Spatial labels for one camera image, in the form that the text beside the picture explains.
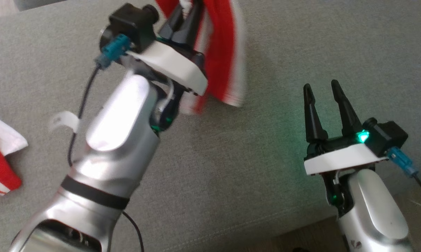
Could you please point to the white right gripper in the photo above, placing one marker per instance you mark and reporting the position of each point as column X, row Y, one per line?
column 343, row 159

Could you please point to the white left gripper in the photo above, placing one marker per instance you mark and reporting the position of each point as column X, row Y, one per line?
column 175, row 66

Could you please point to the red garment with white trim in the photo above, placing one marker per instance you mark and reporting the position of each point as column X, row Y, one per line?
column 224, row 52

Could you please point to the red jersey with white sleeves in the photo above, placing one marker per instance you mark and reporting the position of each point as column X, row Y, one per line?
column 0, row 168

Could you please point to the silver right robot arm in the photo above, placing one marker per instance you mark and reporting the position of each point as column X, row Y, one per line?
column 378, row 210

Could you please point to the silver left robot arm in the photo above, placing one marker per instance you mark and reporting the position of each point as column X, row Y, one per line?
column 116, row 140

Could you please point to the grey sofa seat cushion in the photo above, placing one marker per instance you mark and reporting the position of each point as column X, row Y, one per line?
column 266, row 157

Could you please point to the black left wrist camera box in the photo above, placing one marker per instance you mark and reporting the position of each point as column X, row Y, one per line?
column 133, row 22

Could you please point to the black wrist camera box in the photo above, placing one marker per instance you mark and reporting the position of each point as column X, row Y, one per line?
column 133, row 22
column 388, row 136

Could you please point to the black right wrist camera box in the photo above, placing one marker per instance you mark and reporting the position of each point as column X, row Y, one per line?
column 388, row 136

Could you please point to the teal left camera plug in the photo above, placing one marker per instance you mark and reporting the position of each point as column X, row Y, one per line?
column 114, row 49

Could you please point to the teal camera plug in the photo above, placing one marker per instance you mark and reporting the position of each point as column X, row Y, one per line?
column 402, row 162
column 114, row 49

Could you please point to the teal right camera plug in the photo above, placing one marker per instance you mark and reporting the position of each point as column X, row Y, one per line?
column 402, row 162

